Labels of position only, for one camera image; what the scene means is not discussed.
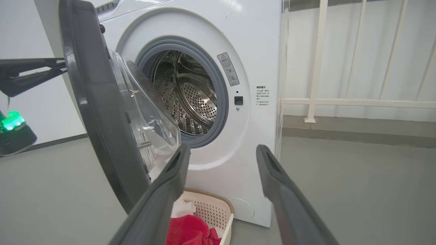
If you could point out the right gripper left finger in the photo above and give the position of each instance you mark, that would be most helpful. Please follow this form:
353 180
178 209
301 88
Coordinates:
156 204

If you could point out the grey rubber door gasket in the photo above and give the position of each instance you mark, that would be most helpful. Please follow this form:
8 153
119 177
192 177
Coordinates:
223 102

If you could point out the white front-load washing machine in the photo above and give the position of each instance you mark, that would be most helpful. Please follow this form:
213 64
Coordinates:
248 153

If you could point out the white garment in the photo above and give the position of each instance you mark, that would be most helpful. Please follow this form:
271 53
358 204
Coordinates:
182 207

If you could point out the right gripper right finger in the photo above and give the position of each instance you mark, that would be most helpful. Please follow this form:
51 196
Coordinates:
289 204

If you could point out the steel washing drum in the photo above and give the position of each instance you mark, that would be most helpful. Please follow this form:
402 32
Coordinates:
194 98

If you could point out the grey warning sticker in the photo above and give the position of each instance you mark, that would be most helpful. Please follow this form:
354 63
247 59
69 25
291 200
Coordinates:
228 69

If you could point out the red basketball jersey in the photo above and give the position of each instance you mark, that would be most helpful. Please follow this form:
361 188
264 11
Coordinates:
190 231

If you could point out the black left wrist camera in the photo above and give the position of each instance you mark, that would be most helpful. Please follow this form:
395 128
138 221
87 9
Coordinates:
17 143

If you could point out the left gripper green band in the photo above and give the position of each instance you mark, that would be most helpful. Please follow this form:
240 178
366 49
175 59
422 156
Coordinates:
12 121

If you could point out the black door lock slot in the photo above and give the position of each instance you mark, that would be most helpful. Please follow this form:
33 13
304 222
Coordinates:
238 100

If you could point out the black printed text label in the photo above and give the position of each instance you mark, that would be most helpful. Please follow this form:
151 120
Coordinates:
262 96

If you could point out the white metal railing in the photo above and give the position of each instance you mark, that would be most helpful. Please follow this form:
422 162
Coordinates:
316 68

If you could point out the cream perforated laundry basket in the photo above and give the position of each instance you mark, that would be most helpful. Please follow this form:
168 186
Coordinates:
218 211

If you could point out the dark grey washing machine door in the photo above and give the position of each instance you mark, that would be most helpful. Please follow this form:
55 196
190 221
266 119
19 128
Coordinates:
98 119

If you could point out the round white filter cover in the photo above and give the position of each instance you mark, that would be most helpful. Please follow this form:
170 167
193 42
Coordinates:
242 208

